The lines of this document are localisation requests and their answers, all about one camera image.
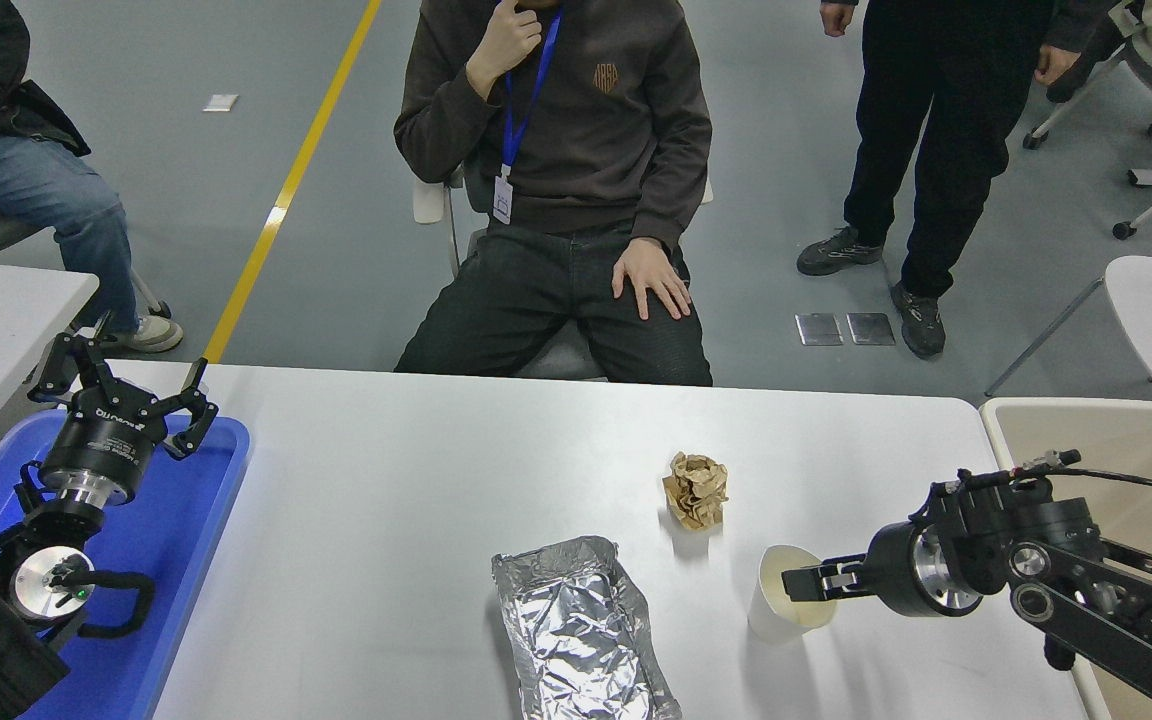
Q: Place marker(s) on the tan paper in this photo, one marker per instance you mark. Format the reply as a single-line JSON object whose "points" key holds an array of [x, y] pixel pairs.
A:
{"points": [[696, 490]]}

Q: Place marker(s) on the standing person's right hand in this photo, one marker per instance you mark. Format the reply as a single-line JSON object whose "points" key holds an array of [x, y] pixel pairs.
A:
{"points": [[836, 15]]}

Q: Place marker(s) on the lanyard person's left hand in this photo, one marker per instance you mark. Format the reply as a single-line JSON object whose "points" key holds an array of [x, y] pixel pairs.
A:
{"points": [[651, 275]]}

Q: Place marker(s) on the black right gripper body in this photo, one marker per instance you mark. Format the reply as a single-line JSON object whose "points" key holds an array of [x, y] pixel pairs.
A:
{"points": [[894, 570]]}

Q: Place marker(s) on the dark jacket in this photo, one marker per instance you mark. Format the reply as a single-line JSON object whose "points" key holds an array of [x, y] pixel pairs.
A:
{"points": [[1066, 93]]}

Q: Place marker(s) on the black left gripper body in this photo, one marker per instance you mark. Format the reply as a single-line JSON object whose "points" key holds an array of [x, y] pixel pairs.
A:
{"points": [[106, 440]]}

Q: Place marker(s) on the large pale bin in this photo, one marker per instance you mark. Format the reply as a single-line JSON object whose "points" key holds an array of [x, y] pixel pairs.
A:
{"points": [[1116, 440]]}

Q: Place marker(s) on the white paper cup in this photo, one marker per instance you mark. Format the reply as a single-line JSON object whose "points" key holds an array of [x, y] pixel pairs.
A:
{"points": [[771, 618]]}

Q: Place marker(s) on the standing person's left hand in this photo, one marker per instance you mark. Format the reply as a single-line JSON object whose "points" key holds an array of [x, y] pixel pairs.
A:
{"points": [[1056, 65]]}

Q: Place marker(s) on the metal floor plate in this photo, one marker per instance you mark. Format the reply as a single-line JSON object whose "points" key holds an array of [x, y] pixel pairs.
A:
{"points": [[819, 329], [871, 328]]}

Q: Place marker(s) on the foil tray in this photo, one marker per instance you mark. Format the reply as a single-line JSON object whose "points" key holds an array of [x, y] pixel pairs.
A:
{"points": [[576, 630]]}

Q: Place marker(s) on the standing person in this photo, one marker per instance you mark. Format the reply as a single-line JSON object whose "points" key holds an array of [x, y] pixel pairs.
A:
{"points": [[936, 100]]}

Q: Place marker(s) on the seated person in jeans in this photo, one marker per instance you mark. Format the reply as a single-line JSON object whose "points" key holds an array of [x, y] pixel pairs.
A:
{"points": [[26, 180]]}

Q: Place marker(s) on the blue plastic tray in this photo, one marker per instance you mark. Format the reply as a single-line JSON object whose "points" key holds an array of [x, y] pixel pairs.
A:
{"points": [[171, 560]]}

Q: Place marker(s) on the lanyard person's right hand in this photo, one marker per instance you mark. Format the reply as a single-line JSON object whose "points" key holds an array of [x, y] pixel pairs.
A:
{"points": [[501, 50]]}

